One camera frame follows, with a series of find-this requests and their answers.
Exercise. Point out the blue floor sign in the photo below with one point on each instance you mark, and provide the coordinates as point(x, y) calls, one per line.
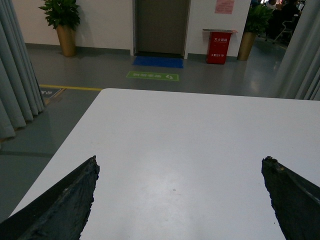
point(51, 92)

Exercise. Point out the right potted plant gold pot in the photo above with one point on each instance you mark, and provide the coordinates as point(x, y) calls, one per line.
point(257, 22)

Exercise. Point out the left potted plant gold pot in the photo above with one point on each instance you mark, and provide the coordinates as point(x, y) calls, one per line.
point(63, 16)

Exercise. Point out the red fire extinguisher box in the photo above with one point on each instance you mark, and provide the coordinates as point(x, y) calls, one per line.
point(218, 45)

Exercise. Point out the green floor sign sticker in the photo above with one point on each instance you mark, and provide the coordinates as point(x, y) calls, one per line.
point(153, 76)

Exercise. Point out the pink wall notice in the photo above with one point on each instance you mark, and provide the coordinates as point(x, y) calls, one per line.
point(224, 7)

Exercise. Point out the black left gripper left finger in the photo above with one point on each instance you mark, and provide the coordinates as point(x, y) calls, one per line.
point(61, 212)

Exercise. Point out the blue floor mat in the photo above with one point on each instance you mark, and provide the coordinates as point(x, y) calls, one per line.
point(152, 61)

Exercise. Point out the grey curtain right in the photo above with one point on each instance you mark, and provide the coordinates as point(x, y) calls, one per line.
point(298, 76)

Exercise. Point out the grey curtain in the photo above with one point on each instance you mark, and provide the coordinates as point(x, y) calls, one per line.
point(20, 95)
point(298, 76)

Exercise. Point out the grey door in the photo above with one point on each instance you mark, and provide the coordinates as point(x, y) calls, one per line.
point(161, 27)

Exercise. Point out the potted plant gold pot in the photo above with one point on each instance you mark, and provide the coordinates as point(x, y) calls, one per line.
point(63, 16)
point(257, 22)

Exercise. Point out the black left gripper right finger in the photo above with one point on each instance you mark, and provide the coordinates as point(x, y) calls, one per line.
point(295, 200)

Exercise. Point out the grey curtain left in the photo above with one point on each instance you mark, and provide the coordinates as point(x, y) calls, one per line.
point(20, 95)

